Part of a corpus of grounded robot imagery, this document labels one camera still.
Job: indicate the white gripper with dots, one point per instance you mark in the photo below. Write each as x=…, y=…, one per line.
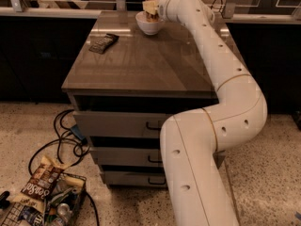
x=162, y=8

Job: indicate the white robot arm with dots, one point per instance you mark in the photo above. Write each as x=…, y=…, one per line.
x=190, y=139

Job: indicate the white ceramic bowl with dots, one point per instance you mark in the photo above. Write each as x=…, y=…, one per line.
x=148, y=28

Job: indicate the silver can in basket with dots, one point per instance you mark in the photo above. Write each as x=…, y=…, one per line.
x=64, y=212

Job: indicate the dark snack bar packet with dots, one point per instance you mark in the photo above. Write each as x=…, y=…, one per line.
x=100, y=45

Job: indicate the grey drawer cabinet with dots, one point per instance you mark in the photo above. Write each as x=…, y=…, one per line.
x=163, y=73

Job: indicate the top grey drawer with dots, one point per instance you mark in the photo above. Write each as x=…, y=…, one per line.
x=119, y=124

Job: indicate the grey drawer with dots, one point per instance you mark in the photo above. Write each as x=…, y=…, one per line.
x=131, y=157
x=130, y=178
x=119, y=124

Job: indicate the blue plug on floor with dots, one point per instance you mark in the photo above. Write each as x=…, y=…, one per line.
x=76, y=132

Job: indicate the middle grey drawer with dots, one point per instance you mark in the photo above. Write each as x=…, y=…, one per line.
x=131, y=157

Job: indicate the bottom grey drawer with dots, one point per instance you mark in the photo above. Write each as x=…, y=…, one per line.
x=130, y=178

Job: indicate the brown sea salt chip bag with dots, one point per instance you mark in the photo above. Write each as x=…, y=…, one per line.
x=41, y=184

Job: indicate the metal railing frame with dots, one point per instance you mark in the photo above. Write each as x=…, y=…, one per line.
x=232, y=11

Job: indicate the black wire basket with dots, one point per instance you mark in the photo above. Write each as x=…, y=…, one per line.
x=69, y=189

